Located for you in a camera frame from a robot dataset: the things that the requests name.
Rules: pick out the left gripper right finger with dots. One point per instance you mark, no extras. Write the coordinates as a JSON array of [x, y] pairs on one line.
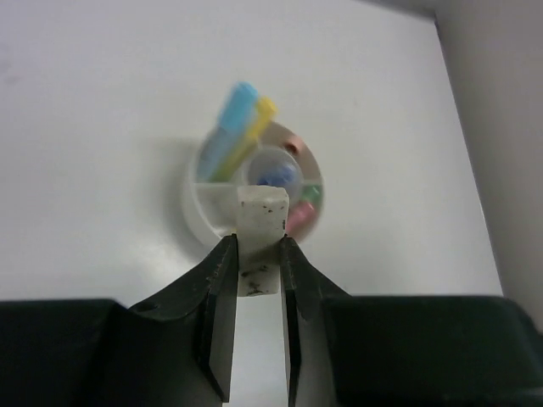
[[353, 350]]

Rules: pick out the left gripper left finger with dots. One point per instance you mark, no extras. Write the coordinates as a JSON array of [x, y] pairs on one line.
[[174, 348]]

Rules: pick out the pink highlighter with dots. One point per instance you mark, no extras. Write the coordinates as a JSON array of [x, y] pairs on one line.
[[302, 213]]

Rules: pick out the beige long eraser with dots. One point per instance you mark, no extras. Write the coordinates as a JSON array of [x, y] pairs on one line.
[[261, 215]]

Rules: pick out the blue glue pen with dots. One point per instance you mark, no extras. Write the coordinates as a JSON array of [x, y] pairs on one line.
[[281, 175]]

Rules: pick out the blue highlighter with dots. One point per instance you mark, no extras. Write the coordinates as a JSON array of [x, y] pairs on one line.
[[230, 126]]

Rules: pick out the yellow highlighter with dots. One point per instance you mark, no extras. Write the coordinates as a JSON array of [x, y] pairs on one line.
[[265, 110]]

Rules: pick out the green clear-cap highlighter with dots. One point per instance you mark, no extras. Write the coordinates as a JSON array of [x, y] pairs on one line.
[[312, 194]]

